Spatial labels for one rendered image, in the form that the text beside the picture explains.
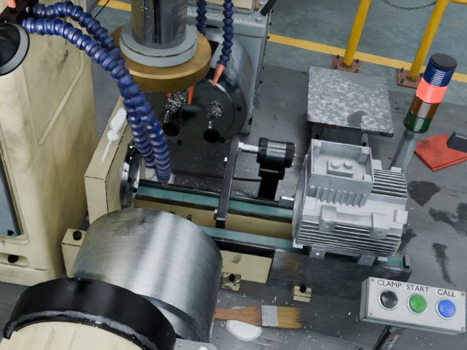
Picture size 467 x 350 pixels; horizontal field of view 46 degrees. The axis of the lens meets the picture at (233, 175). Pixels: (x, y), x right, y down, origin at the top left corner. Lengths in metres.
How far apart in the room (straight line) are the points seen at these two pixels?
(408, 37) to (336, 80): 2.34
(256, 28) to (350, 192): 0.53
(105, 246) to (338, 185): 0.45
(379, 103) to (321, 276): 0.63
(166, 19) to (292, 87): 1.00
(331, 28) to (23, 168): 3.11
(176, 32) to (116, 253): 0.36
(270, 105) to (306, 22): 2.20
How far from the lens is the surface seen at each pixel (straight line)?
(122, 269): 0.85
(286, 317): 1.25
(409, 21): 4.24
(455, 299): 1.05
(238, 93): 1.27
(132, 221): 0.91
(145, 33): 0.92
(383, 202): 1.13
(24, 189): 1.03
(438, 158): 1.74
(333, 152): 1.14
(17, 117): 0.93
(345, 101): 1.64
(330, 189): 1.08
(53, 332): 0.58
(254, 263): 1.24
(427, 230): 1.53
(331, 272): 1.23
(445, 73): 1.33
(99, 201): 1.04
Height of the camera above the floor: 1.86
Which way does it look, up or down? 45 degrees down
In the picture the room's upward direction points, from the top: 9 degrees clockwise
